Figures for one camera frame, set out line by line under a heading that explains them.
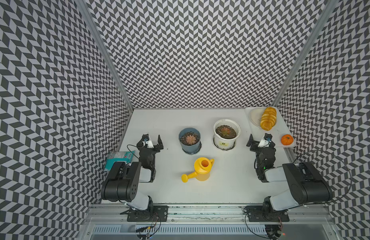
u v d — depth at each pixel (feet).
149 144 2.57
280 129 3.45
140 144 2.65
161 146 2.73
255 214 2.39
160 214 2.38
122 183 1.46
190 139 2.92
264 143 2.50
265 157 2.19
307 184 1.47
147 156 2.23
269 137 2.42
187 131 3.05
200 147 3.14
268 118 3.41
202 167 2.55
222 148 3.16
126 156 2.97
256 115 3.58
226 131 3.05
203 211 2.47
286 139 3.10
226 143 2.97
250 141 2.72
